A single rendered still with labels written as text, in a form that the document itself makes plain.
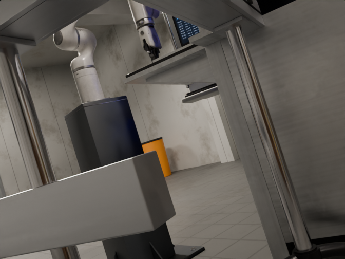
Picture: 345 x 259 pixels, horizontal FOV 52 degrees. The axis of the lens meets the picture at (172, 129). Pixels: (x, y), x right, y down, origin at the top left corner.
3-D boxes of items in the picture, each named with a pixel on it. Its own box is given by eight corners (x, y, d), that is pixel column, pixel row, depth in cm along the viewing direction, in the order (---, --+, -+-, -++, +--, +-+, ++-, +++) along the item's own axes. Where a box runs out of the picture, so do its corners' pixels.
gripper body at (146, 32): (146, 20, 150) (153, 45, 150) (157, 24, 159) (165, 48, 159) (132, 28, 153) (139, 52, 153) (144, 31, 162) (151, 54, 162)
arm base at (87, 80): (71, 113, 183) (60, 79, 183) (102, 107, 195) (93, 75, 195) (85, 103, 168) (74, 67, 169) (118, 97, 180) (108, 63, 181)
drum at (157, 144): (178, 172, 665) (167, 135, 667) (159, 179, 635) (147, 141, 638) (164, 174, 702) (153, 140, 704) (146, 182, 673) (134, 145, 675)
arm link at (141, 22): (146, 16, 150) (148, 22, 150) (156, 19, 158) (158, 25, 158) (130, 23, 154) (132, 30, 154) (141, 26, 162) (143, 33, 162)
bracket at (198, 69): (226, 80, 143) (216, 50, 143) (223, 80, 140) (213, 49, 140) (157, 107, 158) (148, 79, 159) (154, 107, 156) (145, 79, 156)
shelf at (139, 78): (265, 54, 191) (264, 51, 191) (225, 39, 129) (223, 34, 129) (189, 85, 213) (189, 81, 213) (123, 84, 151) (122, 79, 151)
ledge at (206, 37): (238, 31, 125) (236, 26, 125) (227, 25, 113) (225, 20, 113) (204, 47, 131) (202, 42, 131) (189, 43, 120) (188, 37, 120)
